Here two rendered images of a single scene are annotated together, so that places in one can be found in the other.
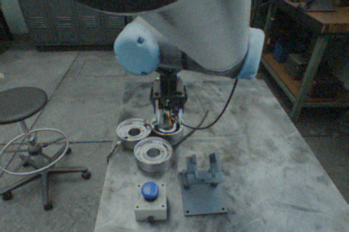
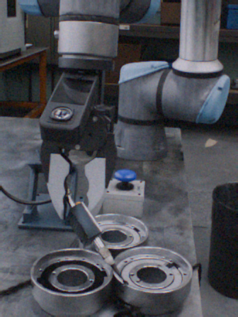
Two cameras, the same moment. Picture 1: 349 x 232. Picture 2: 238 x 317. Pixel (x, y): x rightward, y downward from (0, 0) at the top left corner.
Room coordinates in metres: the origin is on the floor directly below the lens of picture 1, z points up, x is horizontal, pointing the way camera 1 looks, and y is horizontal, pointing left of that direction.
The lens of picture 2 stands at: (1.06, 0.12, 1.16)
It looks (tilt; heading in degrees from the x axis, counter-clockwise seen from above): 20 degrees down; 187
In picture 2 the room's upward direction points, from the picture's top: 3 degrees clockwise
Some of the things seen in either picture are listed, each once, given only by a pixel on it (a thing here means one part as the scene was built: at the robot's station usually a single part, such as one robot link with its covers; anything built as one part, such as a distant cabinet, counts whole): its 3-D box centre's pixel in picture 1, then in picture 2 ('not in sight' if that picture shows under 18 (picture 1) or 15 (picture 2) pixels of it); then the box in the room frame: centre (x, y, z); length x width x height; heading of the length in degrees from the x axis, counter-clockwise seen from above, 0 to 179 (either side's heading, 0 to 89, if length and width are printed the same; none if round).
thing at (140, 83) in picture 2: not in sight; (145, 88); (0.00, 0.05, 0.97); 0.13 x 0.12 x 0.14; 70
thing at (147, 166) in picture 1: (153, 154); (113, 240); (0.49, 0.05, 0.82); 0.10 x 0.10 x 0.04
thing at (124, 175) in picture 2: (150, 194); (125, 184); (0.34, 0.05, 0.85); 0.04 x 0.04 x 0.05
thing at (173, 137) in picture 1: (167, 128); (72, 282); (0.61, 0.01, 0.82); 0.10 x 0.10 x 0.04
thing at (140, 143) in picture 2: not in sight; (139, 132); (0.00, 0.04, 0.85); 0.15 x 0.15 x 0.10
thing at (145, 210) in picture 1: (150, 203); (125, 195); (0.34, 0.05, 0.82); 0.08 x 0.07 x 0.05; 2
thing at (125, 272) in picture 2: (134, 134); (151, 280); (0.58, 0.11, 0.82); 0.08 x 0.08 x 0.02
